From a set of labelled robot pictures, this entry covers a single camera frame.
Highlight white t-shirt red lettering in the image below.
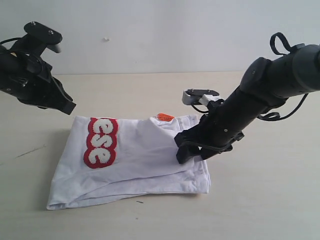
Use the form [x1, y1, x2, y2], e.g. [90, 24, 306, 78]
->
[46, 115, 211, 210]

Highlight orange neck label tag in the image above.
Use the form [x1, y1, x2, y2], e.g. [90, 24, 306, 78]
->
[156, 113, 175, 122]

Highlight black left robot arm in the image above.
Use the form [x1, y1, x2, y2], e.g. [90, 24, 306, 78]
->
[0, 46, 76, 115]

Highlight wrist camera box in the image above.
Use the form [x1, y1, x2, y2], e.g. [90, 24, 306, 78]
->
[182, 88, 222, 107]
[10, 21, 63, 57]

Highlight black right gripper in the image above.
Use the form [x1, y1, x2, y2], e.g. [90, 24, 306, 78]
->
[174, 89, 267, 164]

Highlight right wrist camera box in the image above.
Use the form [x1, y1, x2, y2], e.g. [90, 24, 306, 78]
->
[182, 88, 222, 107]

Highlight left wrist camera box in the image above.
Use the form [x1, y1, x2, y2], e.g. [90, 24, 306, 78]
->
[10, 21, 63, 57]

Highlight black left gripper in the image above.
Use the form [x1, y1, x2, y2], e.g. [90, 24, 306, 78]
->
[0, 47, 76, 115]

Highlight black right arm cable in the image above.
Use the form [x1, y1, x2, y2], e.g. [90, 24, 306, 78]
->
[259, 32, 311, 122]

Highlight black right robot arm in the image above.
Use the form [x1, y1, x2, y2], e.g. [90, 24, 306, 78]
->
[174, 44, 320, 164]

